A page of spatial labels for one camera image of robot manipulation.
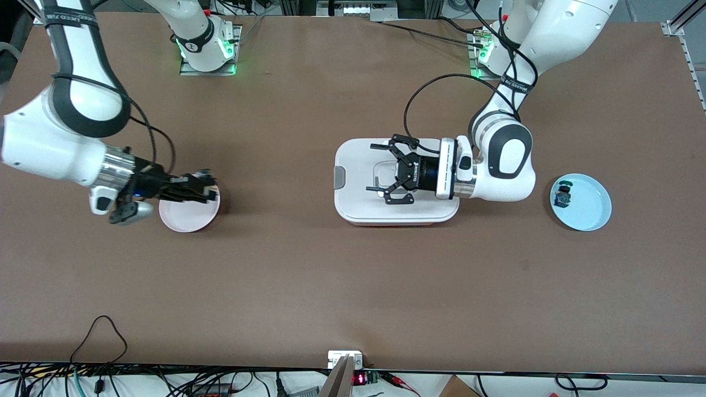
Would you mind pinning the pale pink round plate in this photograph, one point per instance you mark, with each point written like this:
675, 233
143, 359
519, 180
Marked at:
187, 218

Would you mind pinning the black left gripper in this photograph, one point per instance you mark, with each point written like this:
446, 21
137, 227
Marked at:
426, 175

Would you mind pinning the brown cardboard piece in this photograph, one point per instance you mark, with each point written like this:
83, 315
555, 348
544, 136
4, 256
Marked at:
455, 389

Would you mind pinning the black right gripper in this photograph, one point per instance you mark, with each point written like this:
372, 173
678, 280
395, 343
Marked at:
150, 183

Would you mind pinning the white lidded box grey latches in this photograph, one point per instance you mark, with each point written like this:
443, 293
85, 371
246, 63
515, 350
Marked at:
353, 209

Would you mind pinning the small white edge device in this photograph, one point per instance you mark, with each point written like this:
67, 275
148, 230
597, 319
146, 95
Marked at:
336, 357

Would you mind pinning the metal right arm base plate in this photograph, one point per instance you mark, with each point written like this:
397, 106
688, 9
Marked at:
209, 73

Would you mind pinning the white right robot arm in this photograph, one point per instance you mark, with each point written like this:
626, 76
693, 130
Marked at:
49, 149

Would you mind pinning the green push-button switch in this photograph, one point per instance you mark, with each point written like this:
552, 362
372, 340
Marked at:
562, 197

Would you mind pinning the red and black test lead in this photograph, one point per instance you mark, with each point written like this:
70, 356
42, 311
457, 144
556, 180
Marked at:
397, 380

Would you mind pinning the red digit display module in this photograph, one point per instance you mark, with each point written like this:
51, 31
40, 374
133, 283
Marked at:
359, 379

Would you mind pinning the grey metal bar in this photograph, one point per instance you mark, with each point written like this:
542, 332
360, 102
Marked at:
339, 380

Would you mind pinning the lit device behind table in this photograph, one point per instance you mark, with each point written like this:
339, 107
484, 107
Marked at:
356, 9

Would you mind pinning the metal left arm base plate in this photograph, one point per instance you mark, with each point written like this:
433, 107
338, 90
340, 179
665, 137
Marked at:
485, 78

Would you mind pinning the aluminium profile rail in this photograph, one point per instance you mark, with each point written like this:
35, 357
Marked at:
696, 77

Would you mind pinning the light blue round plate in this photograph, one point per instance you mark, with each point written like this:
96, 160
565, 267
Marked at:
590, 209

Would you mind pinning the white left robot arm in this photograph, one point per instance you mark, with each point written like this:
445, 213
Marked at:
513, 182

